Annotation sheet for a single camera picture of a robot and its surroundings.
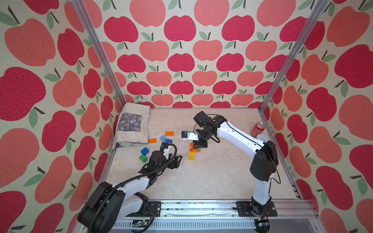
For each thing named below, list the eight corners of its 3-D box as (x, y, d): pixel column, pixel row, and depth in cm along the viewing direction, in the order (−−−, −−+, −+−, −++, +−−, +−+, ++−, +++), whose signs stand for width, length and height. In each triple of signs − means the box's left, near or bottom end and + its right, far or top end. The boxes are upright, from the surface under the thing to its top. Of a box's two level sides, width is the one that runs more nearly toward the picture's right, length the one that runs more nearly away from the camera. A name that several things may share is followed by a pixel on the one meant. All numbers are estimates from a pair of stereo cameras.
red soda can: (251, 138, 105) (258, 128, 96) (249, 132, 109) (255, 122, 99) (259, 138, 105) (266, 128, 96) (256, 132, 109) (263, 122, 99)
